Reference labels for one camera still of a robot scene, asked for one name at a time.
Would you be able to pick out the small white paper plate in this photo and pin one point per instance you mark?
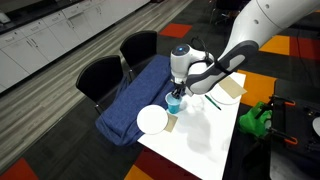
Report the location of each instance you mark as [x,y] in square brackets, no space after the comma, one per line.
[152,119]

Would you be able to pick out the black orange clamp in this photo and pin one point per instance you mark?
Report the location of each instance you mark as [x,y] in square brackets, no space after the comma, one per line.
[276,128]

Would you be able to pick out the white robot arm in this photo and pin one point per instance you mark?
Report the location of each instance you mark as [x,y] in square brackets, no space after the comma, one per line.
[197,72]

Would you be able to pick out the black chair far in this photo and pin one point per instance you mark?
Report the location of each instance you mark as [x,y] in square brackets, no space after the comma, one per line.
[138,49]

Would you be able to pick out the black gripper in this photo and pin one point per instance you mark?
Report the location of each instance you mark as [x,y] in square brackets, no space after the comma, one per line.
[179,88]

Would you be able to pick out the white cabinet row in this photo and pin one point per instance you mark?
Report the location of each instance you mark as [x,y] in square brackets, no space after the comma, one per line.
[34,33]

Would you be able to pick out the large clear plastic plate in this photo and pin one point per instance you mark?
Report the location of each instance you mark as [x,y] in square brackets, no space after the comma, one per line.
[221,96]

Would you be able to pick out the black chair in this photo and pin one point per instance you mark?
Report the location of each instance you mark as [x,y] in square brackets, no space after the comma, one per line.
[100,79]
[138,49]

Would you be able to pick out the black side table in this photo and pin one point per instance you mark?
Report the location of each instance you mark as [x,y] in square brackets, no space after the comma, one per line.
[301,161]

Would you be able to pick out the black chair near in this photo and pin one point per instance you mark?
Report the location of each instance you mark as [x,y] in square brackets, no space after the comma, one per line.
[100,79]

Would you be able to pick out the green marker pen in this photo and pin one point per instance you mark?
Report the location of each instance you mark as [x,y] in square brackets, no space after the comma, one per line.
[209,99]

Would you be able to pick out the small brown paper piece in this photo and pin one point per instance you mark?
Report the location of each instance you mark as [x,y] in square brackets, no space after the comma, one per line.
[171,122]

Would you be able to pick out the blue plastic cup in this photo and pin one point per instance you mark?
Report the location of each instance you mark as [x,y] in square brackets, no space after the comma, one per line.
[173,103]

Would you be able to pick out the dark blue cloth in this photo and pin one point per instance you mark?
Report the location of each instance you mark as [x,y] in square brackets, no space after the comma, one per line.
[118,122]

